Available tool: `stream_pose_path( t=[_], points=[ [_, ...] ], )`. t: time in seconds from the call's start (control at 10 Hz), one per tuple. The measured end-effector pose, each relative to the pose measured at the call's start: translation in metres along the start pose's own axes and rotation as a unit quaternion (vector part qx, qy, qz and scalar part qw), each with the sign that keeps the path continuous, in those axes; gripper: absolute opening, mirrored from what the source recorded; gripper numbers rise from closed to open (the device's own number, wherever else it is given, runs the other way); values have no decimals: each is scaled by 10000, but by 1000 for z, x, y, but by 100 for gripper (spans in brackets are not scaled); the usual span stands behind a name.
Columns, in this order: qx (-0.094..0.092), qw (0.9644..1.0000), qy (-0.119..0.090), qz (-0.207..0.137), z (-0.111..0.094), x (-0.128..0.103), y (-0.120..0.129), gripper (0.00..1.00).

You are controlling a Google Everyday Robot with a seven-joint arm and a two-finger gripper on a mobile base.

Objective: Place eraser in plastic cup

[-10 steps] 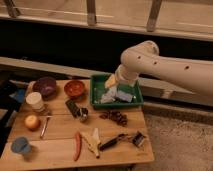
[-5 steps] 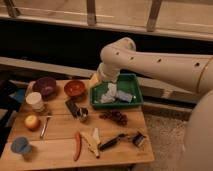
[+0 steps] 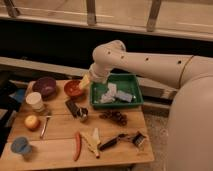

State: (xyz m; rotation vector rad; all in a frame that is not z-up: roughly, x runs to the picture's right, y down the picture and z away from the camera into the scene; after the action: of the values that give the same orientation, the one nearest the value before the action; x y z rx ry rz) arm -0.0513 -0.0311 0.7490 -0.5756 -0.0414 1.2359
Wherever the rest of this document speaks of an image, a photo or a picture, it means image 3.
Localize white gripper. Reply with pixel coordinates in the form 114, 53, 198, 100
79, 63, 110, 90

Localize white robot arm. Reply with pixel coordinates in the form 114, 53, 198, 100
85, 40, 213, 171

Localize small metal cup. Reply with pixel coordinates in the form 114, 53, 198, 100
77, 107, 88, 122

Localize white plastic cup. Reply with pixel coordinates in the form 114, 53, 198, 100
26, 92, 45, 112

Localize blue plastic cup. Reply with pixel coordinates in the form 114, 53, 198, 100
10, 137, 32, 156

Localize orange bowl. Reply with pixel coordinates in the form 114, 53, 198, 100
64, 80, 84, 98

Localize crumpled clear plastic bags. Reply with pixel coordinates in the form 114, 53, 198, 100
100, 83, 133, 103

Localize green plastic tray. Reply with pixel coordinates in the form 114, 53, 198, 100
90, 74, 143, 109

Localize purple bowl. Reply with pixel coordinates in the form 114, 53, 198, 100
32, 77, 56, 98

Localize metal spoon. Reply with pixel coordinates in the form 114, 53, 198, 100
40, 115, 51, 139

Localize bunch of dark grapes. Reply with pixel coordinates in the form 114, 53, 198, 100
99, 110, 127, 126

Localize red chili pepper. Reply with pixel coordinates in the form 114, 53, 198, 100
73, 132, 82, 161

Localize red yellow apple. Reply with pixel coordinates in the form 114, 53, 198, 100
24, 115, 40, 131

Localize blue cloth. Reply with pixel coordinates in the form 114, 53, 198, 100
10, 88, 26, 103

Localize black handled dish brush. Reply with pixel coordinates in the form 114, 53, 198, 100
98, 132, 146, 151

